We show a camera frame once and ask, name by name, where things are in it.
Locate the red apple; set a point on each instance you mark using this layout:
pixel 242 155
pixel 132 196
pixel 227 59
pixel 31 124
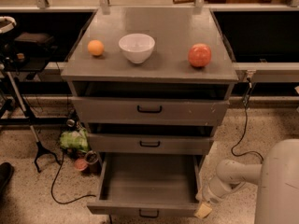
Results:
pixel 199 55

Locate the grey middle drawer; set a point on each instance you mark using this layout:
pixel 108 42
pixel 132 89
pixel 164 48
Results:
pixel 154 139

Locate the pink round lid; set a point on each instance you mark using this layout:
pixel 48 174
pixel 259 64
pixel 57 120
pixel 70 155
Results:
pixel 81 165

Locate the small orange fruit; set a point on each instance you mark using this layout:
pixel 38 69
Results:
pixel 95 47

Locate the black box on stand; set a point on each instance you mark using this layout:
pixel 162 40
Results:
pixel 34 44

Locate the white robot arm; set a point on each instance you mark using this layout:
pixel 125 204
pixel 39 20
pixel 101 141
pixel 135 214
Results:
pixel 277 181

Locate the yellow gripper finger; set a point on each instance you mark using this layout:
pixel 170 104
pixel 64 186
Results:
pixel 203 210

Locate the white ceramic bowl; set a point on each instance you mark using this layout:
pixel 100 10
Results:
pixel 136 48

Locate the black reacher grabber tool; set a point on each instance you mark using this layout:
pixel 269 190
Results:
pixel 28 114

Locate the white ring object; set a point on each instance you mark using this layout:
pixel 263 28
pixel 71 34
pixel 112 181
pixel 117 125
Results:
pixel 7 24

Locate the grey bottom drawer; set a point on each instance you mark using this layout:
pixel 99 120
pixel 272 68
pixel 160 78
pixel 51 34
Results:
pixel 148 185

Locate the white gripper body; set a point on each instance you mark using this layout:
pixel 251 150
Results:
pixel 209 194

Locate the grey drawer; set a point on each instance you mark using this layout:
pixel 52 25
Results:
pixel 154 139
pixel 150 103
pixel 148 185

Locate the small dark can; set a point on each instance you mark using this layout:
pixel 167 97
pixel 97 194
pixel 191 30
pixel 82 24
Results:
pixel 91 159

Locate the grey top drawer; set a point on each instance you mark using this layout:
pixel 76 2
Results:
pixel 150 103

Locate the wooden stick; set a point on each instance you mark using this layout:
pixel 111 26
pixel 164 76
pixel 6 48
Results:
pixel 188 1

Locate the grey drawer cabinet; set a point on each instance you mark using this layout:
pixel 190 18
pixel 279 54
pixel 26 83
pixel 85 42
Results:
pixel 175 31

